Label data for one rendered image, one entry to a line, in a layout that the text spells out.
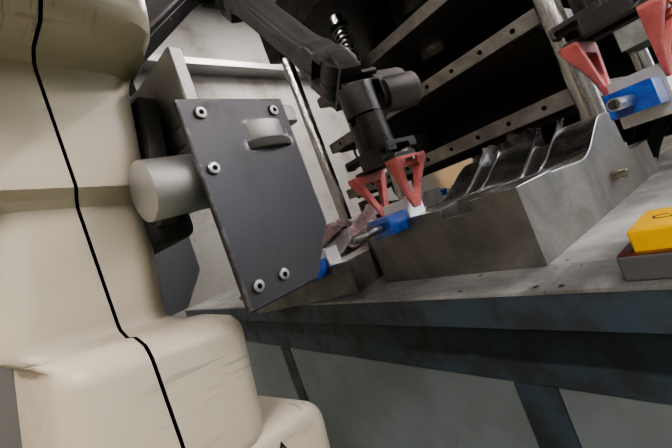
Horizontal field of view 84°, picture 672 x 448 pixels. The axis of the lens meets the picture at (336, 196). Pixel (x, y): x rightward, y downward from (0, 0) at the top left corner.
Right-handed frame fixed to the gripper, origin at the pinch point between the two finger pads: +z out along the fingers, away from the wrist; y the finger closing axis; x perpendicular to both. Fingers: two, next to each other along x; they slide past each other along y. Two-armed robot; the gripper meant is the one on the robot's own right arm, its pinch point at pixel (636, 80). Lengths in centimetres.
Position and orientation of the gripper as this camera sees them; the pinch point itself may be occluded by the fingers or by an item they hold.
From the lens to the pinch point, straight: 54.0
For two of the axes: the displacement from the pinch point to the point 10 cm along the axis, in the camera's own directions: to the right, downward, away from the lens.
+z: 3.3, 9.4, -0.7
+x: -7.6, 2.3, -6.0
